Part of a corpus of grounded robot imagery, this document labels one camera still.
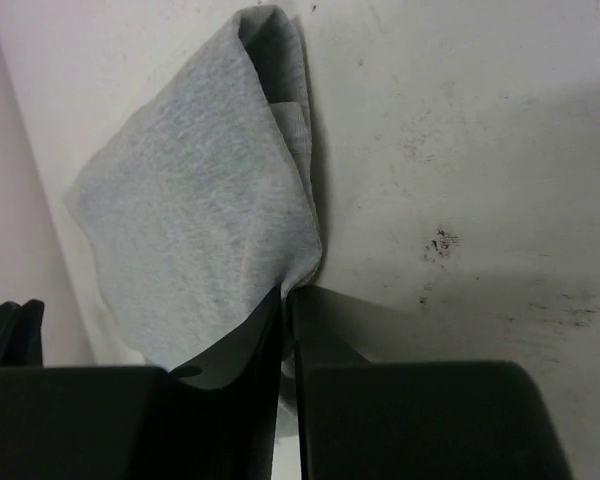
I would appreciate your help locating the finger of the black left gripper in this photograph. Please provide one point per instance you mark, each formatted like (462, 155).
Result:
(20, 334)

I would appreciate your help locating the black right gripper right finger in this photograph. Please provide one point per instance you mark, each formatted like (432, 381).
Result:
(425, 420)

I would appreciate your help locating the grey tank top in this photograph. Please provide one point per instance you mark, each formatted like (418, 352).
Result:
(202, 202)

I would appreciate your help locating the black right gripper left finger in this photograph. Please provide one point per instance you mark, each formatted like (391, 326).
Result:
(212, 417)

